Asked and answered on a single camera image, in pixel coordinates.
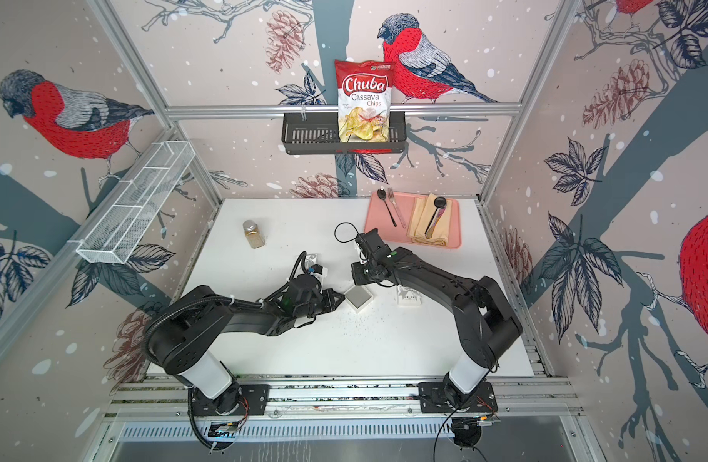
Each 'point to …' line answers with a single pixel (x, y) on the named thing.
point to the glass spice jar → (253, 234)
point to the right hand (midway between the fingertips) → (356, 273)
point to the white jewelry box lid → (408, 297)
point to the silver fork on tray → (391, 198)
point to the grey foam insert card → (358, 295)
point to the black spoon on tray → (382, 194)
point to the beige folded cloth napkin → (421, 211)
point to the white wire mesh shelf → (118, 230)
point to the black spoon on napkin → (440, 202)
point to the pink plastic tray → (391, 213)
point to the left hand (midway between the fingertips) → (350, 294)
